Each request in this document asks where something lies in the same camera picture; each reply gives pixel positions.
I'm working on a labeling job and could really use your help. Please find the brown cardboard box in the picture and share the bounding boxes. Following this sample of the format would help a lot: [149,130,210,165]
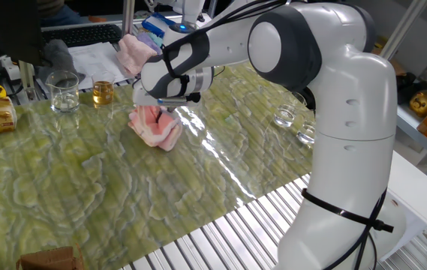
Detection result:
[15,245,86,270]

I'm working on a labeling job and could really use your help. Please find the aluminium frame post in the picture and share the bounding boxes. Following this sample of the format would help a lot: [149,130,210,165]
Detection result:
[121,0,136,38]

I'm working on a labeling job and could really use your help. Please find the black bulky object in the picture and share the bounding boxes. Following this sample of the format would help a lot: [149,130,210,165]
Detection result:
[396,71,427,105]

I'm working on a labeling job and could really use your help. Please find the pink cloth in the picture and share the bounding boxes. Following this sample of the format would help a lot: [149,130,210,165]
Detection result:
[127,104,184,152]

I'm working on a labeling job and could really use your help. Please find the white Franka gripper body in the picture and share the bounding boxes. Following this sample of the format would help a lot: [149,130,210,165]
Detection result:
[132,82,201,109]

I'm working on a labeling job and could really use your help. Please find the slanted aluminium post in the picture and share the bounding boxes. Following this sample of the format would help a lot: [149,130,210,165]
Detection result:
[380,0,427,61]

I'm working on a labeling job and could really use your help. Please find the grey cloth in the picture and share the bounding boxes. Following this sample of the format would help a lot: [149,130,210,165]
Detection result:
[35,38,86,86]

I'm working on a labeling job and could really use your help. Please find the white printed paper sheet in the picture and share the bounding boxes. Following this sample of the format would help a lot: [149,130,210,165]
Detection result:
[66,40,137,91]

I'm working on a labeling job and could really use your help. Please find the green marble pattern mat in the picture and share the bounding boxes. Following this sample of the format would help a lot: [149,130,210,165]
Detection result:
[0,61,321,270]

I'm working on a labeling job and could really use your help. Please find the black monitor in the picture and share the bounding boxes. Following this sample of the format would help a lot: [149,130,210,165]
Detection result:
[0,0,45,67]

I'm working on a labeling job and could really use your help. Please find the seated person blue jeans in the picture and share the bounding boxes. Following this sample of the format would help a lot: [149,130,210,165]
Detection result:
[36,0,85,27]

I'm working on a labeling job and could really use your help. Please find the black computer keyboard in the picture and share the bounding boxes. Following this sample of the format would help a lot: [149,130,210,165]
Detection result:
[41,23,123,49]

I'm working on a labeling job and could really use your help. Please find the pale pink towel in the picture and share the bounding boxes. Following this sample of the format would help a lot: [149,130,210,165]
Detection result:
[116,33,158,77]

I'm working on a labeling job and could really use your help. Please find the teal cloth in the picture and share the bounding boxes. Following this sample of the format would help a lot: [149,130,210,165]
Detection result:
[149,32,164,48]

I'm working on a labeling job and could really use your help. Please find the white power strip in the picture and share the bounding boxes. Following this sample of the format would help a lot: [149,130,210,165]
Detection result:
[0,55,22,82]

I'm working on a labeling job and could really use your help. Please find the glass beaker amber liquid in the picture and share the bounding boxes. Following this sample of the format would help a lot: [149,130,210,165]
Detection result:
[91,71,116,110]

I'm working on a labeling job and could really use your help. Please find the golden brown round object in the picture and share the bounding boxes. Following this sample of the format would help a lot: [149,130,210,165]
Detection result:
[409,89,427,118]

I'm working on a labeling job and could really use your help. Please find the small clear glass beaker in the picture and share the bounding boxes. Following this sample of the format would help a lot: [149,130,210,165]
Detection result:
[296,119,316,146]
[272,91,308,128]

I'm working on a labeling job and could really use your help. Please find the grey metal shelf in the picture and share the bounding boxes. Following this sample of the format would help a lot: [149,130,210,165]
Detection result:
[395,103,427,183]

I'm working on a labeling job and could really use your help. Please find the large glass beaker clear water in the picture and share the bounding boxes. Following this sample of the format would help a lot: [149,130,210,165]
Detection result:
[45,70,81,114]

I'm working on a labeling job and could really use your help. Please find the blue and white pack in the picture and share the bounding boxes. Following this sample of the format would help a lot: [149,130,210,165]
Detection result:
[143,13,179,38]

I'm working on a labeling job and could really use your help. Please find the purple cloth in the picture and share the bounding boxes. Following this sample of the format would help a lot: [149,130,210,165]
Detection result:
[137,31,161,53]

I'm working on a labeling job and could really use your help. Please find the short aluminium profile upright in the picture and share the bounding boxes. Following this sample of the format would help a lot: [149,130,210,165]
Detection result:
[18,61,37,101]

